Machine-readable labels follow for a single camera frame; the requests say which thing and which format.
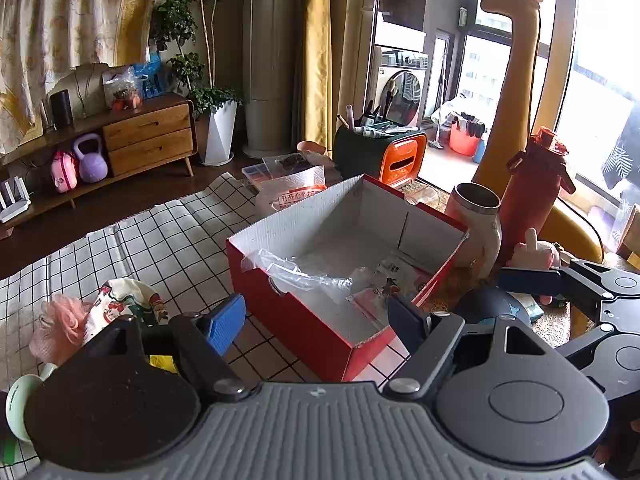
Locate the purple kettlebell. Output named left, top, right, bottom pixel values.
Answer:
left=72, top=133, right=109, bottom=183

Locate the pink plush toy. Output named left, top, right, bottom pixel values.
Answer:
left=510, top=228, right=563, bottom=306

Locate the dark leaf print clothing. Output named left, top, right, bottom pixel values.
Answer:
left=602, top=110, right=640, bottom=191

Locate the clear plastic organizer box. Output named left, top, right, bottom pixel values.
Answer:
left=241, top=152, right=311, bottom=191

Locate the clear plastic bag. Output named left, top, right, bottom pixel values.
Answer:
left=240, top=247, right=371, bottom=306

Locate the small printed packet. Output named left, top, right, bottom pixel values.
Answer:
left=347, top=260, right=426, bottom=311

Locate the yellow curtain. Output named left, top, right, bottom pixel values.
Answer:
left=292, top=0, right=336, bottom=148

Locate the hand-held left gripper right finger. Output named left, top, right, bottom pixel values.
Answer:
left=382, top=292, right=571, bottom=396

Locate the shell shaped beige decor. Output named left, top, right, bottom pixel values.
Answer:
left=47, top=62, right=113, bottom=118

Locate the potted plant in white pot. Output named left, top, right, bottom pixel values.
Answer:
left=150, top=0, right=246, bottom=166

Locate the pink toy case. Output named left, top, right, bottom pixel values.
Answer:
left=50, top=150, right=79, bottom=194

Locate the small yellow item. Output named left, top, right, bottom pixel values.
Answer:
left=149, top=355, right=180, bottom=375

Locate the dark soft cap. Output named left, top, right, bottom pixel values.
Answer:
left=455, top=285, right=533, bottom=333

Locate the washing machine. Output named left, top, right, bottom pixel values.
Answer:
left=370, top=47, right=428, bottom=128

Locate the blue plastic bag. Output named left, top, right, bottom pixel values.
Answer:
left=132, top=52, right=163, bottom=100

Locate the checked white tablecloth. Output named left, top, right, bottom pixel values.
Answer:
left=0, top=172, right=401, bottom=461

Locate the clear bag with red items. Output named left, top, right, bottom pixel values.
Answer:
left=102, top=66, right=145, bottom=113

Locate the strawberry print cloth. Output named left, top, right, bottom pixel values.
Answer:
left=82, top=277, right=168, bottom=346

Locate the beige tower air conditioner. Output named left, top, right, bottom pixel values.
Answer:
left=242, top=0, right=301, bottom=158

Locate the white red print plastic bag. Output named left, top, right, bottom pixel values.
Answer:
left=255, top=165, right=328, bottom=218

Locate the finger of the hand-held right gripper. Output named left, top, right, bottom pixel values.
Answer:
left=554, top=323, right=624, bottom=362
left=497, top=259, right=640, bottom=311

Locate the black makeup brush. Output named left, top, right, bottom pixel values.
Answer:
left=381, top=80, right=399, bottom=118

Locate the wooden cabinet with drawers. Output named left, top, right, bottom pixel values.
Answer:
left=0, top=92, right=198, bottom=238

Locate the yellow giraffe plush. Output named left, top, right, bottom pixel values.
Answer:
left=472, top=0, right=603, bottom=261

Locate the red cardboard box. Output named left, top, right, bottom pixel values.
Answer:
left=226, top=174, right=471, bottom=383

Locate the white green cup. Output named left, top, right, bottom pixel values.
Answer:
left=5, top=362, right=58, bottom=443

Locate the pink bath pouf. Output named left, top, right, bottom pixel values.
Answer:
left=29, top=294, right=93, bottom=366

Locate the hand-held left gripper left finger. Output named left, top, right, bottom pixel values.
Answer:
left=82, top=294, right=248, bottom=402

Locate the red bucket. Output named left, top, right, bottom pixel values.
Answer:
left=449, top=115, right=483, bottom=157

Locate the floral cream curtain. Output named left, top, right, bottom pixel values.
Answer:
left=0, top=0, right=161, bottom=156

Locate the black cylinder speaker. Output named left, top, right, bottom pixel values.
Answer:
left=49, top=89, right=75, bottom=130

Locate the white router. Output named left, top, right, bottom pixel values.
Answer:
left=0, top=177, right=32, bottom=223

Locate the green orange organizer box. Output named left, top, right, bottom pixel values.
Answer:
left=332, top=122, right=428, bottom=188

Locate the red water bottle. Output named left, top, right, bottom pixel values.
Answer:
left=500, top=126, right=576, bottom=256

